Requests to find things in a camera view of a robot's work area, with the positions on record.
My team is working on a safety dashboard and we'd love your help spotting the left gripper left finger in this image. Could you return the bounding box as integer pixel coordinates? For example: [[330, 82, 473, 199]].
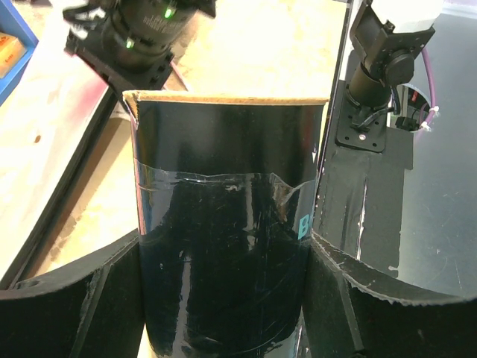
[[1, 230, 145, 357]]

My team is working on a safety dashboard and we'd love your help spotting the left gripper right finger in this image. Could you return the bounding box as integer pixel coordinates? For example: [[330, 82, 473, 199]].
[[303, 233, 476, 357]]

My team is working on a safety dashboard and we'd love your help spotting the black shuttlecock tube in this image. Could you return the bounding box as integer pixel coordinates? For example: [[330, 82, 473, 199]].
[[123, 91, 326, 357]]

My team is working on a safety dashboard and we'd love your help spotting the pink racket bag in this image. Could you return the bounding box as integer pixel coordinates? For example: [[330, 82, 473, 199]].
[[1, 27, 115, 289]]

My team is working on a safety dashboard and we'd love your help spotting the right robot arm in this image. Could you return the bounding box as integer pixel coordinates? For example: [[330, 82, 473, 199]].
[[63, 0, 216, 92]]

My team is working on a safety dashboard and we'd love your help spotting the yellow soap packet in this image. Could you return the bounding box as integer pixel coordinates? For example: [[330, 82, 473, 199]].
[[0, 33, 27, 78]]

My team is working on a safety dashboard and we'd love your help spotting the blue shelf unit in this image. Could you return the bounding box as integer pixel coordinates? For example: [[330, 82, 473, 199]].
[[1, 1, 39, 104]]

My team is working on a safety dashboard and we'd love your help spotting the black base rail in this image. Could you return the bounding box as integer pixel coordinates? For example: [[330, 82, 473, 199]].
[[315, 2, 476, 298]]

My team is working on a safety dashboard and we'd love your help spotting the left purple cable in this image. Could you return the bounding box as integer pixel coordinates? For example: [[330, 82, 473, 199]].
[[419, 48, 440, 134]]

